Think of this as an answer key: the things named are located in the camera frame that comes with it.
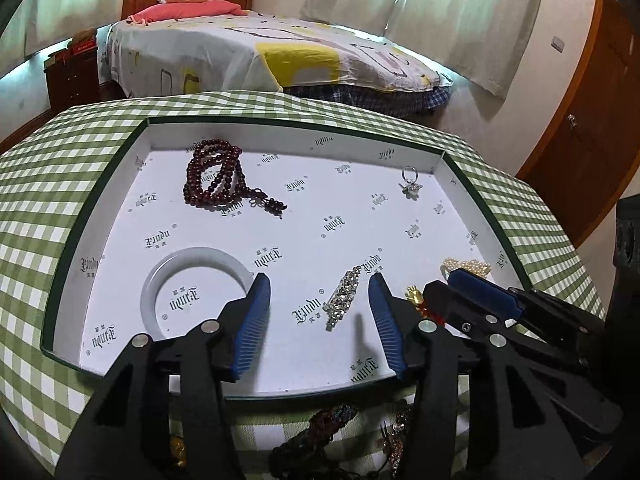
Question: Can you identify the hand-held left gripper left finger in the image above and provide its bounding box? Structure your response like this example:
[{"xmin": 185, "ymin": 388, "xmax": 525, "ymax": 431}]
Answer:
[{"xmin": 54, "ymin": 272, "xmax": 273, "ymax": 480}]

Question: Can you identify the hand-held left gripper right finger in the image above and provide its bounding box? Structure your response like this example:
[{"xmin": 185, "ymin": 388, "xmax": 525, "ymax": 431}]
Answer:
[{"xmin": 367, "ymin": 272, "xmax": 573, "ymax": 480}]

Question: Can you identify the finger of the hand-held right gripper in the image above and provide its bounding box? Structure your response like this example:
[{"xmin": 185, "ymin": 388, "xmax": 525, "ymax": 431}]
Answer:
[
  {"xmin": 422, "ymin": 280, "xmax": 626, "ymax": 441},
  {"xmin": 446, "ymin": 267, "xmax": 608, "ymax": 333}
]

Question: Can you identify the pearl hair clip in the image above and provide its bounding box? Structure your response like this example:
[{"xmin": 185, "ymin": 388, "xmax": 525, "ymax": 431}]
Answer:
[{"xmin": 441, "ymin": 256, "xmax": 493, "ymax": 281}]

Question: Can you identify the red gold charm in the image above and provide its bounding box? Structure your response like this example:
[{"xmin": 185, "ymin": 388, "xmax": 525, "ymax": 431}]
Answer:
[{"xmin": 404, "ymin": 285, "xmax": 446, "ymax": 328}]

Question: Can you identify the rhinestone brooch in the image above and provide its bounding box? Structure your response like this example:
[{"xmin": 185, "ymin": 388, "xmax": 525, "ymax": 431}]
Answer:
[{"xmin": 322, "ymin": 264, "xmax": 368, "ymax": 332}]

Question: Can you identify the white jade bangle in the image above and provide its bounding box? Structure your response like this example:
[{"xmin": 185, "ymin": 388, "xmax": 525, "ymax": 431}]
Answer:
[{"xmin": 140, "ymin": 246, "xmax": 256, "ymax": 341}]

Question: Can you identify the black cord pendant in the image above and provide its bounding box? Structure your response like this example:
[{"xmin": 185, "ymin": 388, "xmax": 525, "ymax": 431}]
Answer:
[{"xmin": 270, "ymin": 402, "xmax": 361, "ymax": 480}]

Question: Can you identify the shallow dark green box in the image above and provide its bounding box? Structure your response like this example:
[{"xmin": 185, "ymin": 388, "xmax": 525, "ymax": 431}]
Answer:
[{"xmin": 40, "ymin": 116, "xmax": 532, "ymax": 401}]

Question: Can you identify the silver flower ring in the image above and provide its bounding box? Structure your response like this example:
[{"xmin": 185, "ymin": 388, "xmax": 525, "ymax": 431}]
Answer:
[{"xmin": 399, "ymin": 165, "xmax": 423, "ymax": 197}]

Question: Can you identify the dark red bead bracelet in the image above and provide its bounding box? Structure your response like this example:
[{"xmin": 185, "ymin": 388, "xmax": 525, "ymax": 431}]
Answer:
[{"xmin": 184, "ymin": 140, "xmax": 289, "ymax": 220}]

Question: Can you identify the brown wooden door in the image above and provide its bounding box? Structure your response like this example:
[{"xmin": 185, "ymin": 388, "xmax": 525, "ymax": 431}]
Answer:
[{"xmin": 515, "ymin": 0, "xmax": 640, "ymax": 248}]

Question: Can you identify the blue plaid mattress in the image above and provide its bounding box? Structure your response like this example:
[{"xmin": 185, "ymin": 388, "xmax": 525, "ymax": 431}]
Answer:
[{"xmin": 285, "ymin": 82, "xmax": 453, "ymax": 116}]

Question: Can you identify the green checked tablecloth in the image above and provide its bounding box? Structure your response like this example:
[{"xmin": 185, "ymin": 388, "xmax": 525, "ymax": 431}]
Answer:
[{"xmin": 0, "ymin": 91, "xmax": 608, "ymax": 480}]

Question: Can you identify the wide cream curtain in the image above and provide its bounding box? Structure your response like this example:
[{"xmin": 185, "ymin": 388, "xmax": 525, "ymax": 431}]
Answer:
[
  {"xmin": 20, "ymin": 0, "xmax": 138, "ymax": 58},
  {"xmin": 385, "ymin": 0, "xmax": 561, "ymax": 98}
]

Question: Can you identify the patterned white bed sheet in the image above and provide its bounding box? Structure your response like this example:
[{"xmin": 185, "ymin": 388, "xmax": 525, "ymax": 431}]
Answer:
[{"xmin": 102, "ymin": 7, "xmax": 453, "ymax": 106}]

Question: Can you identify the dark wooden nightstand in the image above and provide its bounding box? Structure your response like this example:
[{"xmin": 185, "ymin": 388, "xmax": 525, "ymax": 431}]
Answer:
[{"xmin": 44, "ymin": 42, "xmax": 101, "ymax": 108}]

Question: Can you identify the pink pillow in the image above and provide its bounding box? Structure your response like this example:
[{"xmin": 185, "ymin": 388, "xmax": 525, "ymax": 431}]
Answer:
[{"xmin": 124, "ymin": 0, "xmax": 248, "ymax": 26}]

